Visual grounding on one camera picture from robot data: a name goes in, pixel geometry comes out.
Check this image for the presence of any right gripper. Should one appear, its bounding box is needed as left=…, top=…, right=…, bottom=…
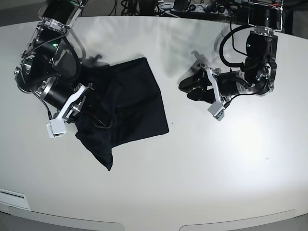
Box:
left=36, top=77, right=112, bottom=129

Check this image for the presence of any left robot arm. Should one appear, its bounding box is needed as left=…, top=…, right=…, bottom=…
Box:
left=179, top=0, right=284, bottom=107

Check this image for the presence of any dark navy T-shirt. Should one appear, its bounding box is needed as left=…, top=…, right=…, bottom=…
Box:
left=75, top=57, right=169, bottom=170

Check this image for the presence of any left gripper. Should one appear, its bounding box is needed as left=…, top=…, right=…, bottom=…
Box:
left=179, top=68, right=248, bottom=104

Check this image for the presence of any white power strip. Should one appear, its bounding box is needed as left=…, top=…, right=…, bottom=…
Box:
left=187, top=1, right=226, bottom=14

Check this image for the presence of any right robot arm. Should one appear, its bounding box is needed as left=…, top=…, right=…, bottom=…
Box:
left=14, top=0, right=112, bottom=130

